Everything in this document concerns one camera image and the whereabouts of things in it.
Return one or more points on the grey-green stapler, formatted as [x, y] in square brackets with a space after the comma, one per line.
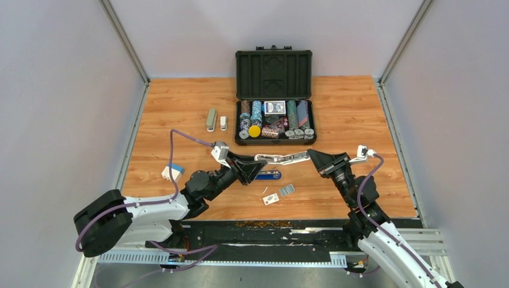
[211, 120]

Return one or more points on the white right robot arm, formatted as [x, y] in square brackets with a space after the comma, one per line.
[371, 229]

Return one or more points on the blue playing card deck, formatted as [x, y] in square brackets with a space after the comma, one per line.
[274, 108]

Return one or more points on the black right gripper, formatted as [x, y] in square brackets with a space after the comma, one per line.
[327, 163]

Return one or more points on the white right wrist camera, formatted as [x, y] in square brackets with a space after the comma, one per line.
[363, 154]

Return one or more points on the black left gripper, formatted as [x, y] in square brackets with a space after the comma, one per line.
[248, 167]

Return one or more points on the white and blue staple box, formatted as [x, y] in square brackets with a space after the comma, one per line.
[172, 172]

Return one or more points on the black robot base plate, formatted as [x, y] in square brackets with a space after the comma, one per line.
[263, 241]

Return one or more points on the small white stapler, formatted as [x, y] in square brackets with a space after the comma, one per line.
[223, 123]

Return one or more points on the blue stapler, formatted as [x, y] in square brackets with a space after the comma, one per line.
[269, 175]

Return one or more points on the yellow poker chip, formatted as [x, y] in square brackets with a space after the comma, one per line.
[254, 131]

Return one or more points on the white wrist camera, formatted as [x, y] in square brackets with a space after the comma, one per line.
[363, 154]
[219, 152]

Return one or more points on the black poker chip case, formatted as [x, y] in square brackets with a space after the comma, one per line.
[274, 74]

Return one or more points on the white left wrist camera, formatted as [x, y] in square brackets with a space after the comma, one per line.
[219, 152]

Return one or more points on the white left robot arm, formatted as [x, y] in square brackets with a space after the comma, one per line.
[113, 219]

